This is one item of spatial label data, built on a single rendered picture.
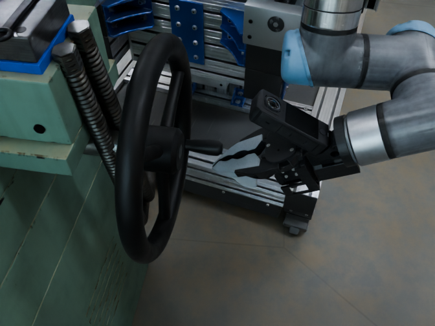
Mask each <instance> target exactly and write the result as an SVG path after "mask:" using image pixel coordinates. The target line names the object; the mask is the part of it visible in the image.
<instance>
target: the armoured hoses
mask: <svg viewBox="0 0 435 326"><path fill-rule="evenodd" d="M66 30H67V33H68V35H69V38H70V39H71V40H73V41H74V42H75V43H76V44H74V43H72V42H67V41H64V42H62V43H59V44H57V45H55V46H54V47H53V48H52V50H51V56H52V58H53V60H54V62H56V63H58V64H60V66H61V68H62V69H63V73H64V74H65V78H67V82H68V83H69V87H70V88H71V91H72V95H73V96H74V99H75V100H76V103H77V104H78V108H79V111H80V112H81V115H82V119H84V123H85V126H86V127H87V130H89V134H90V136H91V138H92V140H93V143H94V144H95V147H96V150H97V151H98V153H99V155H100V157H101V159H102V162H103V163H104V166H105V167H106V170H107V172H108V174H109V177H110V178H111V180H112V183H113V185H114V186H115V161H116V157H114V156H115V155H114V154H113V153H114V151H113V148H114V143H113V142H114V139H113V136H112V134H111V131H110V130H117V131H119V127H120V119H121V116H122V109H121V106H120V104H119V101H118V98H117V96H116V93H115V90H114V88H113V85H112V83H111V80H110V77H109V74H108V72H107V69H106V66H105V64H104V61H103V59H102V56H101V55H100V51H99V49H98V46H97V44H96V41H95V37H94V35H93V32H92V30H91V27H90V25H89V22H88V21H86V20H84V19H77V20H75V21H72V22H71V23H69V24H68V25H67V28H66ZM76 45H77V46H76ZM80 54H81V56H80ZM83 63H84V65H83ZM84 67H85V69H84ZM86 71H87V74H86ZM88 76H89V78H88ZM89 80H91V81H89ZM91 84H92V85H91ZM155 174H156V172H151V171H144V175H143V215H144V225H146V223H147V222H148V214H149V207H150V202H151V201H152V200H153V199H154V198H155Z"/></svg>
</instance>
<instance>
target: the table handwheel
mask: <svg viewBox="0 0 435 326"><path fill-rule="evenodd" d="M167 60H168V63H169V66H170V70H171V74H172V77H171V80H170V86H169V90H168V95H167V99H166V104H165V107H164V111H163V114H162V119H161V124H160V126H159V125H149V122H150V115H151V109H152V105H153V100H154V97H155V92H156V89H157V84H158V82H159V78H160V76H161V72H162V70H163V68H164V65H165V63H166V62H167ZM191 127H192V79H191V72H190V63H189V59H188V54H187V51H186V49H185V47H184V45H183V42H182V41H181V40H180V39H179V38H178V37H177V36H176V35H174V34H172V33H168V32H163V33H160V34H157V35H156V36H154V37H153V38H151V39H150V40H149V42H148V43H147V44H146V46H145V47H144V48H143V50H142V52H141V53H140V56H139V58H138V60H137V62H136V64H135V67H134V69H133V72H132V75H131V78H130V81H129V85H128V89H127V92H126V97H125V100H124V106H123V109H122V116H121V119H120V127H119V131H117V130H110V131H111V134H112V136H113V139H114V142H113V143H114V148H113V151H114V153H113V154H114V155H115V156H114V157H116V161H115V211H116V218H117V227H118V233H119V236H120V240H121V243H122V246H123V248H124V250H125V251H126V253H127V255H128V256H129V257H130V258H131V259H132V260H133V261H134V262H136V263H139V264H148V263H151V262H153V261H154V260H156V259H157V258H158V257H159V256H160V255H161V253H162V252H163V250H164V249H165V247H166V245H167V243H168V241H169V238H170V236H171V234H172V230H173V227H174V224H175V221H176V218H177V214H178V211H179V207H180V203H181V198H182V194H183V188H184V182H185V178H186V170H187V165H188V156H189V151H188V150H185V143H186V139H189V140H190V136H191ZM83 154H84V155H94V156H100V155H99V153H98V151H97V150H96V147H95V144H94V143H93V140H92V138H90V139H89V142H88V144H87V146H86V148H85V151H84V153H83ZM144 171H151V172H156V176H157V189H158V198H159V213H158V216H157V219H156V221H155V224H154V226H153V228H152V230H151V232H150V234H149V236H148V237H147V236H146V231H145V227H144V215H143V175H144Z"/></svg>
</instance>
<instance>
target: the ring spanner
mask: <svg viewBox="0 0 435 326"><path fill-rule="evenodd" d="M34 1H35V0H23V2H22V3H21V4H20V5H19V6H18V8H17V9H16V10H15V11H14V13H13V14H12V15H11V16H10V17H9V18H8V20H7V21H6V22H5V23H4V25H3V26H2V27H0V33H6V34H5V35H4V36H0V42H5V41H8V40H9V39H10V38H11V37H12V36H13V32H12V29H13V28H14V27H15V26H16V24H17V23H18V22H19V20H20V19H21V18H22V17H23V16H24V14H25V13H26V12H27V10H28V9H29V8H30V7H31V5H32V4H33V3H34Z"/></svg>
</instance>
